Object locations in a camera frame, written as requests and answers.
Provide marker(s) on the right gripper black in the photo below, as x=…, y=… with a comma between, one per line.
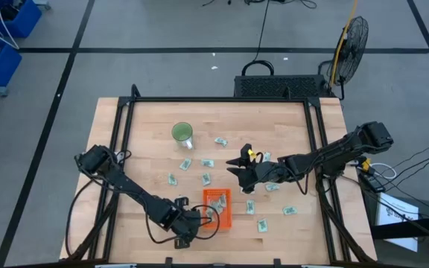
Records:
x=261, y=173

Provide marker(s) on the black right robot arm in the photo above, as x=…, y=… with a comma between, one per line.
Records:
x=333, y=152

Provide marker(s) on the small yellow tag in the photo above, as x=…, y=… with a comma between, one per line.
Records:
x=251, y=152

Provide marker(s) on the orange plastic slotted basket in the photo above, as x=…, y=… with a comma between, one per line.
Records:
x=225, y=220

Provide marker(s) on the blue plastic storage bin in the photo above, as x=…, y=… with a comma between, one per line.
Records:
x=28, y=18
x=7, y=70

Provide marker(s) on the black table clamp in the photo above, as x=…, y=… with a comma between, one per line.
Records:
x=168, y=261
x=277, y=262
x=135, y=91

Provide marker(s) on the white printed box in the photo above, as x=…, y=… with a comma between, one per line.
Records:
x=404, y=212

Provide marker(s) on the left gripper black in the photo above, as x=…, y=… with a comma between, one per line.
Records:
x=190, y=225

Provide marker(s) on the silver aluminium bracket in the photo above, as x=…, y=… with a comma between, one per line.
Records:
x=317, y=266
x=115, y=266

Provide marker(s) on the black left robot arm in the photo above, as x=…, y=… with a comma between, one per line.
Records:
x=132, y=188

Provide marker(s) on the black floor fan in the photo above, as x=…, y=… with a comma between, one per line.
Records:
x=352, y=44

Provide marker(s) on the green and white mug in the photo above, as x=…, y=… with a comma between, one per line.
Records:
x=181, y=132

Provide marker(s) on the black flat bar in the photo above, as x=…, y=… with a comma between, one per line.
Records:
x=412, y=227

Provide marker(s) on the black computer case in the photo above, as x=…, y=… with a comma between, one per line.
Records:
x=274, y=86

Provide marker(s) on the black power adapter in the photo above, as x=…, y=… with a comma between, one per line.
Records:
x=372, y=183

